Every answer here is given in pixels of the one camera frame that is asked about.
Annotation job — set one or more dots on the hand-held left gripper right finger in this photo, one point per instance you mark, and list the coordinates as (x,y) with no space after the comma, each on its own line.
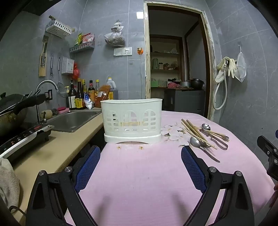
(193,169)

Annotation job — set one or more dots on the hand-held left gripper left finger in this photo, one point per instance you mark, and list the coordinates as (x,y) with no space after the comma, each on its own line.
(86,171)

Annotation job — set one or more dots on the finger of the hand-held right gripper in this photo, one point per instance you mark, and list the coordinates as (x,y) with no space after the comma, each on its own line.
(266,144)

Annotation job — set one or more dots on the metal spoon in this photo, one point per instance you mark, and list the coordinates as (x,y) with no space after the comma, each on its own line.
(194,142)
(205,126)

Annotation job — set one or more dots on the metal peeler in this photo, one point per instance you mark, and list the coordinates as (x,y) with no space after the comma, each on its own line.
(217,142)
(51,65)

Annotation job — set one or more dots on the pile of wooden chopsticks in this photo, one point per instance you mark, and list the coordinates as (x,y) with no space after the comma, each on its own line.
(193,130)

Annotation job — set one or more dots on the white plastic utensil basket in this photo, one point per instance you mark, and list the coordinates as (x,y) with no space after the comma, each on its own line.
(130,108)

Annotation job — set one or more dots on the person's right hand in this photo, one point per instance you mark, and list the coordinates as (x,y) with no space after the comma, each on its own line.
(274,198)

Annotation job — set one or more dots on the pink floral tablecloth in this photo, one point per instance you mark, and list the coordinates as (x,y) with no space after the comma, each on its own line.
(143,173)

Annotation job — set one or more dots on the steel kitchen sink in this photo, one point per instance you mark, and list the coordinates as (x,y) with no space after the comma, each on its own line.
(72,120)

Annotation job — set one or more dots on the pink sponge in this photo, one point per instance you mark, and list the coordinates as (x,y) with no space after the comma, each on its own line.
(62,109)

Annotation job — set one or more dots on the white salt bag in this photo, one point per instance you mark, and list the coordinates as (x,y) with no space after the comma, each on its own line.
(88,102)

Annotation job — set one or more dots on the dark grey cabinet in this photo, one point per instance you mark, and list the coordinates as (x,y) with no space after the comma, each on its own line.
(184,100)

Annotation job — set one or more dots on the black induction cooker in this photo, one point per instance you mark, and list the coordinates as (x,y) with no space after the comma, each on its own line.
(23,137)

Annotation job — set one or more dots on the grey cloth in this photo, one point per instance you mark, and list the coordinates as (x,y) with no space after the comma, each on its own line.
(8,180)

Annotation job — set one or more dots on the black cooking pot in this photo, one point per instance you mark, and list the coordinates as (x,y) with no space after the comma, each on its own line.
(196,83)

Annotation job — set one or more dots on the metal pot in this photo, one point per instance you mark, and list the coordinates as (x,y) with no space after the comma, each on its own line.
(184,83)

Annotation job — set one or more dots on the cream rubber gloves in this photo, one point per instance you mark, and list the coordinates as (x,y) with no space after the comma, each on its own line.
(230,65)

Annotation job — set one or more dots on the large oil jug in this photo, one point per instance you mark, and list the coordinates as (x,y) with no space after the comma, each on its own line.
(111,87)

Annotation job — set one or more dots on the hanging mesh strainer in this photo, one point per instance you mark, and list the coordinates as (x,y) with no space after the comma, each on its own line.
(60,87)

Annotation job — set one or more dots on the black wok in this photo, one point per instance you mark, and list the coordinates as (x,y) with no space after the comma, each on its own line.
(12,110)

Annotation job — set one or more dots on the curved metal faucet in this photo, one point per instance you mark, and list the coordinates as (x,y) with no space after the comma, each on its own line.
(44,83)

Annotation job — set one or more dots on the red plastic bag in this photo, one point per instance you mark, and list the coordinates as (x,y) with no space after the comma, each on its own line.
(75,71)

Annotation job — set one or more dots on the hanging metal peeler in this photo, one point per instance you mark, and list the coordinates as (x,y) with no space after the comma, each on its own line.
(51,65)

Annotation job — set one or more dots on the wooden shelf unit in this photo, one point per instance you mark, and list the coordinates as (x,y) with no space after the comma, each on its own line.
(165,54)

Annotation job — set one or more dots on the bamboo knife holder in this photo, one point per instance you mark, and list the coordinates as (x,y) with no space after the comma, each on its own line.
(43,60)

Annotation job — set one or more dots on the snack packets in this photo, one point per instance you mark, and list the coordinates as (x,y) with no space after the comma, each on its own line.
(84,38)

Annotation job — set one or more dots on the hanging plastic bag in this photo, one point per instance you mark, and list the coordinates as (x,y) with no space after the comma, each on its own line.
(115,35)

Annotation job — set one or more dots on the white wall box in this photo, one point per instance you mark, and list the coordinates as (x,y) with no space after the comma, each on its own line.
(67,65)

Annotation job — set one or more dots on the wooden door frame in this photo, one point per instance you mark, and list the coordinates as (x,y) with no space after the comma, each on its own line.
(147,65)

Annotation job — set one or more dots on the grey wall shelf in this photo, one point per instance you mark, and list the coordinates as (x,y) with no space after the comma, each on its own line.
(82,46)

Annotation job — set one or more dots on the wall switch and socket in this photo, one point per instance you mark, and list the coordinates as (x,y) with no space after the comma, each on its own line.
(122,51)

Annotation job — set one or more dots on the white wall basket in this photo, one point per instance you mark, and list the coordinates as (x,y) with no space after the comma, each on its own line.
(58,28)

